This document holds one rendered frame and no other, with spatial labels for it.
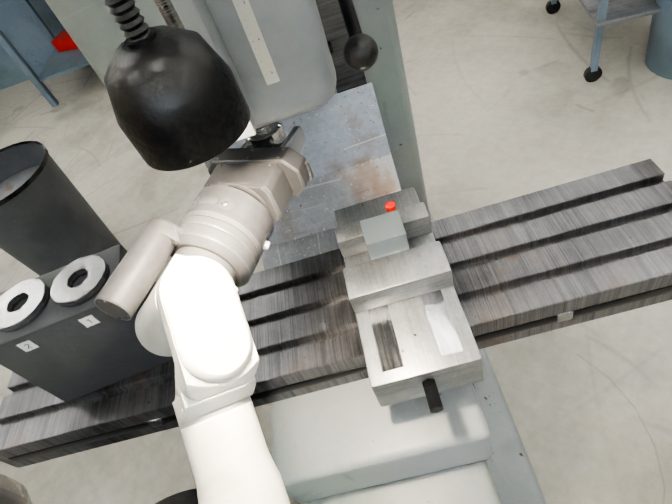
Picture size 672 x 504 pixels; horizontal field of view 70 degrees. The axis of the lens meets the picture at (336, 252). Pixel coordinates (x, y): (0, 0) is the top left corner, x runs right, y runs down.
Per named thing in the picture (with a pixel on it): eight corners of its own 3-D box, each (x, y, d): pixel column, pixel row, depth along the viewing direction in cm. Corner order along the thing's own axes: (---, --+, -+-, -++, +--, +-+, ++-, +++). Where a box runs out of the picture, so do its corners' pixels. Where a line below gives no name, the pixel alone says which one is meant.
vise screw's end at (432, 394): (444, 411, 62) (442, 405, 60) (431, 414, 62) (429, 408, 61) (435, 383, 65) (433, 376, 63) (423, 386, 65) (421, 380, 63)
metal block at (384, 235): (412, 259, 73) (406, 233, 68) (374, 270, 73) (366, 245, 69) (404, 235, 76) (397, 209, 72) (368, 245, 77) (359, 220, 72)
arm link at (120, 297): (274, 247, 47) (226, 349, 41) (236, 283, 55) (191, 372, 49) (169, 184, 44) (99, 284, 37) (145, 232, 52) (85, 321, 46)
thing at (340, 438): (495, 459, 78) (494, 434, 69) (295, 506, 82) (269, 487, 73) (418, 241, 112) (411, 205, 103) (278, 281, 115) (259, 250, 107)
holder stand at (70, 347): (181, 357, 83) (111, 293, 68) (65, 403, 84) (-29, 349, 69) (178, 304, 91) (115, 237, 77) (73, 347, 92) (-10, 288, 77)
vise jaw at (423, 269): (454, 286, 69) (451, 270, 66) (355, 314, 71) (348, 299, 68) (442, 256, 73) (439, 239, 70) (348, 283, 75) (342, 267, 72)
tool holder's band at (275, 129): (268, 149, 54) (264, 141, 53) (238, 142, 56) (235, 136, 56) (291, 123, 56) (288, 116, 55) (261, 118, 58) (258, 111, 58)
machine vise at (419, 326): (484, 381, 66) (481, 343, 58) (380, 408, 68) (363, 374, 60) (419, 212, 90) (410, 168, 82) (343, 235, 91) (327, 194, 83)
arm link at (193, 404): (225, 247, 43) (274, 392, 40) (196, 280, 50) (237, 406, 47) (151, 260, 39) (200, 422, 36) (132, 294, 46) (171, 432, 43)
